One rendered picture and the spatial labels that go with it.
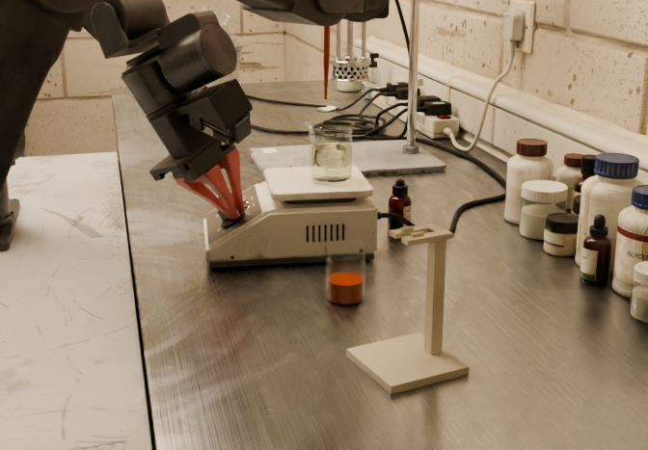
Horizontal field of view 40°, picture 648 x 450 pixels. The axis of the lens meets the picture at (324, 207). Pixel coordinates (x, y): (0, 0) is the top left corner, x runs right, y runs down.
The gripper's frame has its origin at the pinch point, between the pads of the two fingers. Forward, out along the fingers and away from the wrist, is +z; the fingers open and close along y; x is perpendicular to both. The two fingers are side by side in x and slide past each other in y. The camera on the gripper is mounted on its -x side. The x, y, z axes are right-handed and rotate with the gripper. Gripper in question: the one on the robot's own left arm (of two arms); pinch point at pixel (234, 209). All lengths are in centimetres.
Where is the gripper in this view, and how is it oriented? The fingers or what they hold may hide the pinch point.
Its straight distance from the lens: 103.9
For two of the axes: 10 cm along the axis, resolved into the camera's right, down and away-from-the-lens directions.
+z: 4.8, 8.2, 3.2
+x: -6.5, 0.8, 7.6
